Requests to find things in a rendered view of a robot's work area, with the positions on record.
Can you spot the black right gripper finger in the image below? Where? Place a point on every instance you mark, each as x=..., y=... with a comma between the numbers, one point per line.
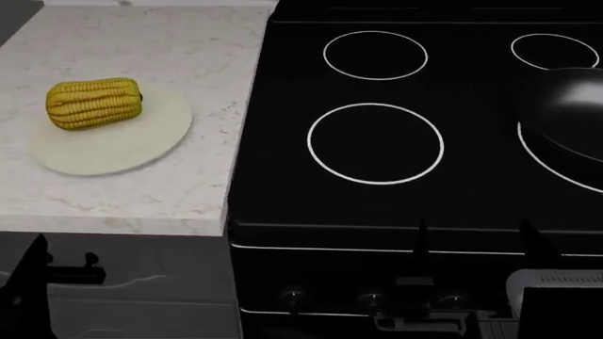
x=421, y=238
x=534, y=242

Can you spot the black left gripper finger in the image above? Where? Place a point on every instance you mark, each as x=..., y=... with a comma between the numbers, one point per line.
x=34, y=263

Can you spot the yellow corn cob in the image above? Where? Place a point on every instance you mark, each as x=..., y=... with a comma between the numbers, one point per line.
x=92, y=104

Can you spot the black frying pan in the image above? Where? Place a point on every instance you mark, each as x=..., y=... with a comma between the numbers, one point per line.
x=565, y=106

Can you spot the round cream plate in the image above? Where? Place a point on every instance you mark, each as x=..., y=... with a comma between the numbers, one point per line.
x=136, y=141

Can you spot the black stove knob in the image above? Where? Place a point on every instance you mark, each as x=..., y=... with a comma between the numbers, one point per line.
x=372, y=299
x=292, y=295
x=452, y=301

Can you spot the black electric stove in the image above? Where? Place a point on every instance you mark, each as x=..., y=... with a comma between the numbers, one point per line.
x=377, y=197

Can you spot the white kitchen cabinet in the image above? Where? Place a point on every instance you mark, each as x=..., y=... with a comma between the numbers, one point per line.
x=151, y=303

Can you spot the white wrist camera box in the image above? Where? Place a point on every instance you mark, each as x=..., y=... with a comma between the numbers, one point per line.
x=556, y=279

